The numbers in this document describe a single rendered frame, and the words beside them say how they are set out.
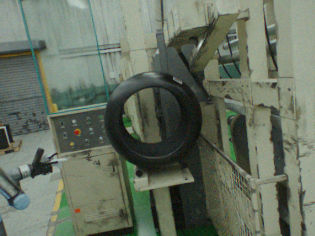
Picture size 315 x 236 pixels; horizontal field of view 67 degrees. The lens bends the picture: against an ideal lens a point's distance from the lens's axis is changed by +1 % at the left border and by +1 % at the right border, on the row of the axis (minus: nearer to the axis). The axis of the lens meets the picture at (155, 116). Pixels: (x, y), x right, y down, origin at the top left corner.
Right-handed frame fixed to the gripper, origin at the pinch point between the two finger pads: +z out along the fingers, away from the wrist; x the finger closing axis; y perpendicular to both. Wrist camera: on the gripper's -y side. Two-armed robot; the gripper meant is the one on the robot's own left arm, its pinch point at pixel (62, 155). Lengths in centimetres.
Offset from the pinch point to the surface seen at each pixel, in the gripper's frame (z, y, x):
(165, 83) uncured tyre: 46, -41, 49
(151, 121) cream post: 62, -9, 16
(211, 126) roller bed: 91, -4, 50
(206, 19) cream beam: 46, -72, 76
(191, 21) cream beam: 41, -71, 72
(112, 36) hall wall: 555, -129, -746
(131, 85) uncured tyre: 32, -42, 36
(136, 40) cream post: 61, -67, 8
